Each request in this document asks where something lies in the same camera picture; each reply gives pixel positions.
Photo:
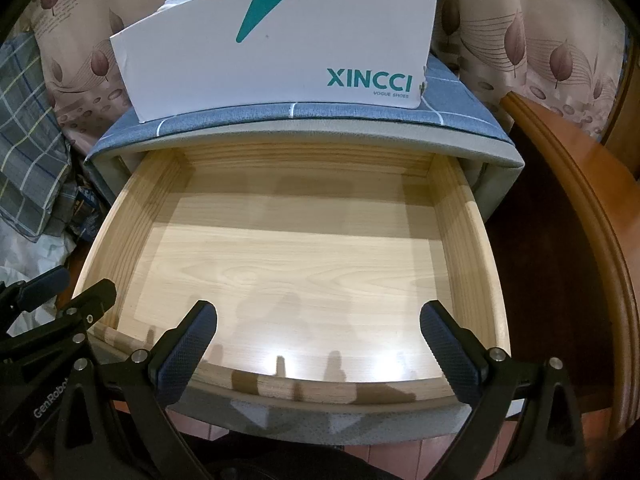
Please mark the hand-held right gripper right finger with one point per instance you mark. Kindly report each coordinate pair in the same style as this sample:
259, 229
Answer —
450, 349

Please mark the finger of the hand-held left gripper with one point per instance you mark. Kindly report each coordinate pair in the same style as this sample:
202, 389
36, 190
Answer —
75, 317
45, 282

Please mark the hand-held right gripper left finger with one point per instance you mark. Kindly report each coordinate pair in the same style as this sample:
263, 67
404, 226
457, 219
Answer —
187, 350

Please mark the grey drawer with wooden inside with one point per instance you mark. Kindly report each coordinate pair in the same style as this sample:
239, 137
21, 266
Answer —
290, 260

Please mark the white shoe box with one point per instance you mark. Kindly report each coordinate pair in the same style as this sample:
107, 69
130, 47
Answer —
250, 60

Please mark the white underwear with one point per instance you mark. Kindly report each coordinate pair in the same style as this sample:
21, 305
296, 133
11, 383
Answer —
182, 1

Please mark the white plastic bag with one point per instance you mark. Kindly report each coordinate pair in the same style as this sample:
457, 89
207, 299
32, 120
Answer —
35, 255

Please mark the dark blue printed bag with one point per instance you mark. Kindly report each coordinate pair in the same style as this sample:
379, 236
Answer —
85, 210

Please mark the grey plaid cloth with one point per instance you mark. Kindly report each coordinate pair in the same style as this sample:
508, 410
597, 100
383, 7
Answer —
30, 150

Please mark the orange wooden furniture board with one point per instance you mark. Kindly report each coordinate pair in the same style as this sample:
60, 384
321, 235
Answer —
585, 220

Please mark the blue checked cloth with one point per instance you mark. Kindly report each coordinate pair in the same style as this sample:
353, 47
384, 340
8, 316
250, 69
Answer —
450, 110

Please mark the leaf print curtain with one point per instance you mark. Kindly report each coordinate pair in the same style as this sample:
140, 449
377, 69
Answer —
550, 25

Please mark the brown wooden frame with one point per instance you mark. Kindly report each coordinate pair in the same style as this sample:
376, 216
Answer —
625, 110

